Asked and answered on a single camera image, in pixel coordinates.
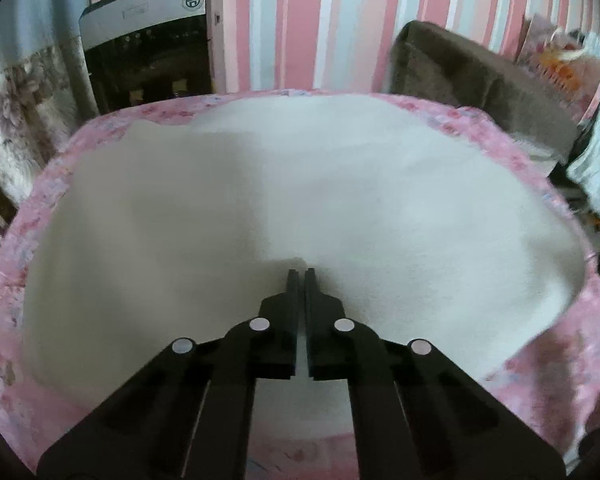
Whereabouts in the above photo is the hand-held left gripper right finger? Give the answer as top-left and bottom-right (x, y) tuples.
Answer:
(305, 268), (567, 480)

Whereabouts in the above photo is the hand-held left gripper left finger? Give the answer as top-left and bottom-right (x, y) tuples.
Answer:
(36, 269), (301, 480)

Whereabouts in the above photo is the white zip-up fleece jacket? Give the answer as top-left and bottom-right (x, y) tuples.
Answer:
(22, 94), (588, 438)

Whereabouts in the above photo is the pink floral tablecloth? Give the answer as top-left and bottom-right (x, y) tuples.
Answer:
(0, 88), (600, 480)

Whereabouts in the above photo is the brown chair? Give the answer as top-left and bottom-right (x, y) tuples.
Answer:
(387, 21), (588, 163)

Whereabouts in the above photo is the black and silver water dispenser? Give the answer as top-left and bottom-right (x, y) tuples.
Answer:
(78, 0), (227, 115)

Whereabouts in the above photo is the white patterned cloth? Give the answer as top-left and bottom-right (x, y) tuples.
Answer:
(566, 57), (600, 216)

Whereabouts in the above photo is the floral curtain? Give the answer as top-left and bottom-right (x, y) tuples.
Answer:
(0, 42), (101, 291)

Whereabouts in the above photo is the floral printed bag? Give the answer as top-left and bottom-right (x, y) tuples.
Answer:
(517, 14), (600, 111)

